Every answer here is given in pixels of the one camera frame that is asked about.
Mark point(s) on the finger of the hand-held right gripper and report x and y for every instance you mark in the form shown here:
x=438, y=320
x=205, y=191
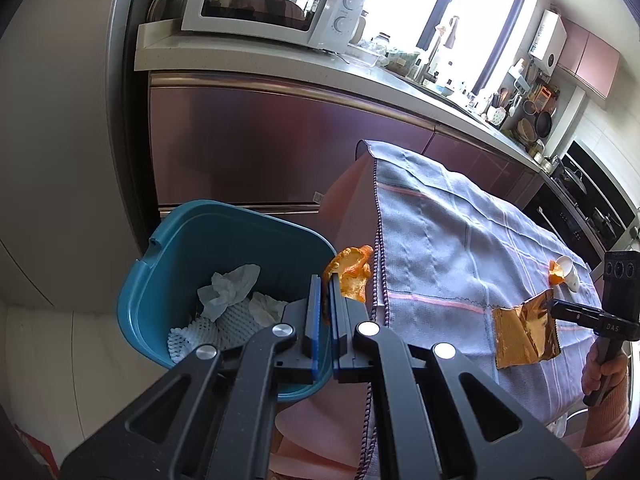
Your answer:
x=575, y=314

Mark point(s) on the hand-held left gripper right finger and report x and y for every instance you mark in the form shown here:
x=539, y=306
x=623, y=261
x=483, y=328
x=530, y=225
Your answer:
x=336, y=330

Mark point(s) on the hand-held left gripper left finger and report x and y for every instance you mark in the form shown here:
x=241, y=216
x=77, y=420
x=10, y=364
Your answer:
x=315, y=330

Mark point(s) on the white tissue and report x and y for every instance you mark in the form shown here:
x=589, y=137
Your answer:
x=227, y=287
x=267, y=307

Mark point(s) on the gold snack wrapper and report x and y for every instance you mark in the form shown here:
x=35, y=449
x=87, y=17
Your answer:
x=525, y=335

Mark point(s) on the orange peel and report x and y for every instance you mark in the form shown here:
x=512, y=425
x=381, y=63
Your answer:
x=352, y=272
x=555, y=275

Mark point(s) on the white foam fruit net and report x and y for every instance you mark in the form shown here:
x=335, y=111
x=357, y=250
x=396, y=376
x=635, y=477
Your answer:
x=200, y=337

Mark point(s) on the blue plastic trash bin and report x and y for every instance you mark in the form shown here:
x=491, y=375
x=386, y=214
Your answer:
x=165, y=260

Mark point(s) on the person's right forearm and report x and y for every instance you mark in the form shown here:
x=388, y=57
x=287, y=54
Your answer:
x=612, y=425

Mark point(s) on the person's right hand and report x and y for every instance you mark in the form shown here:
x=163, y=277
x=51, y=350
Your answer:
x=617, y=375

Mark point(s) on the blue dotted paper cup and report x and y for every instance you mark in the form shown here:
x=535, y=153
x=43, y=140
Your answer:
x=569, y=272

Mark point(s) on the black built-in oven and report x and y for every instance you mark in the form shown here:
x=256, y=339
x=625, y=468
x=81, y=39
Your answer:
x=565, y=210

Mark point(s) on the pink table cover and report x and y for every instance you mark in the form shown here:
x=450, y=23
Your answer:
x=350, y=200

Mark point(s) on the grey checked tablecloth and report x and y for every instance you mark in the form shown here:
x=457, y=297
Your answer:
x=450, y=260

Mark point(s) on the hanging frying pan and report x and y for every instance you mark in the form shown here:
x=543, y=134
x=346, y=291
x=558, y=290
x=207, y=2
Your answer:
x=544, y=124

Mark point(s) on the stacked bowls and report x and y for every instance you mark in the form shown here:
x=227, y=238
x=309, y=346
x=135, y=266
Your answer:
x=526, y=130

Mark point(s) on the purple lower kitchen cabinets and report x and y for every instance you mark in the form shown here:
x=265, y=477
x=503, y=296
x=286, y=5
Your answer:
x=250, y=150

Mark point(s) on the white spotted holder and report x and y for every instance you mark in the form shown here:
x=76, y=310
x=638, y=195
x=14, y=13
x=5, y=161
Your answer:
x=496, y=116

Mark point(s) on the pink upper cabinet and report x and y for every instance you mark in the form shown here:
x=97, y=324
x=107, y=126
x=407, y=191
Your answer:
x=590, y=57

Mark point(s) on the white water heater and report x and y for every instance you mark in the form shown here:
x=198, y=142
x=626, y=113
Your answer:
x=549, y=40

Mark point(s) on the kitchen countertop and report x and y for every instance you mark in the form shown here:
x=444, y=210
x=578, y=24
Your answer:
x=300, y=67

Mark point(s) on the metal kitchen faucet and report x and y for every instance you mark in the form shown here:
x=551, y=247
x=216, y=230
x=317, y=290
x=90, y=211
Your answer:
x=446, y=40

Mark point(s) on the red box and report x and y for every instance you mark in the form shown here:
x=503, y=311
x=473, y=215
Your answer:
x=37, y=452

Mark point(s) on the kitchen window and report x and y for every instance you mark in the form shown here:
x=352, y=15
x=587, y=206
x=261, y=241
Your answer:
x=480, y=10

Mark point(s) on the grey refrigerator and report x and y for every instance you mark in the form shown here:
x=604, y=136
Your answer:
x=75, y=135

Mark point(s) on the white microwave oven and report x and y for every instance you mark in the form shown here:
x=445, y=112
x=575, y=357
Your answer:
x=310, y=10

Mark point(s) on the white plate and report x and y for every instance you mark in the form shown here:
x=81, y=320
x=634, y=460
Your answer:
x=158, y=7

